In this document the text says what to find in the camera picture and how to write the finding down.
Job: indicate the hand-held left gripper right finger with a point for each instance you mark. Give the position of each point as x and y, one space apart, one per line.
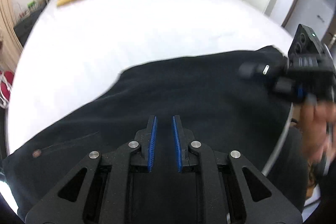
176 144

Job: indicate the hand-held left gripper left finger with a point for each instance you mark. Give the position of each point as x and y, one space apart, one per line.
152 144

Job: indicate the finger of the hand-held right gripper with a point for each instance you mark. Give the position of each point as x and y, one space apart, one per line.
260 70
291 88

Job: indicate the black denim pants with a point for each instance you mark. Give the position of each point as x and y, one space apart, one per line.
183 87

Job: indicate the person's right forearm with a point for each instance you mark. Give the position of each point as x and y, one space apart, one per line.
316 176

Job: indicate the person's right hand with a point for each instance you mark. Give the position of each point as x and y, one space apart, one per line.
317 129

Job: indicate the white door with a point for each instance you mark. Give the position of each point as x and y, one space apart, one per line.
312 1

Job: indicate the bed with grey headboard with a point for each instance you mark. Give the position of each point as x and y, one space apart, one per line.
118 29

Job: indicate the red and white appliance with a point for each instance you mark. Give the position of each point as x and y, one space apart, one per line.
5 87

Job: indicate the grey nightstand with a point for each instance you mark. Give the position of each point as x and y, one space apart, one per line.
26 24

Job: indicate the beige curtain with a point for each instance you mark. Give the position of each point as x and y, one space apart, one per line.
9 29

